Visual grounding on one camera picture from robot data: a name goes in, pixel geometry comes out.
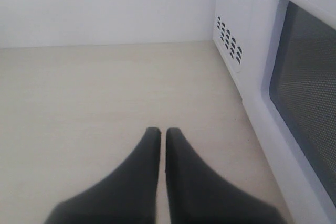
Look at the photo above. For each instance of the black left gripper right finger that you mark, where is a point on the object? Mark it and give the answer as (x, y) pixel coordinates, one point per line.
(197, 194)

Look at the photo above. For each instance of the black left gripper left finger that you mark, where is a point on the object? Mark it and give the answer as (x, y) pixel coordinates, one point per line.
(127, 195)

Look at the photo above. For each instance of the white microwave door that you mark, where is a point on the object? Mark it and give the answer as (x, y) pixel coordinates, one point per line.
(289, 96)

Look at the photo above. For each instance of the white microwave oven body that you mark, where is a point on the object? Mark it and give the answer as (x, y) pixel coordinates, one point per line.
(245, 33)

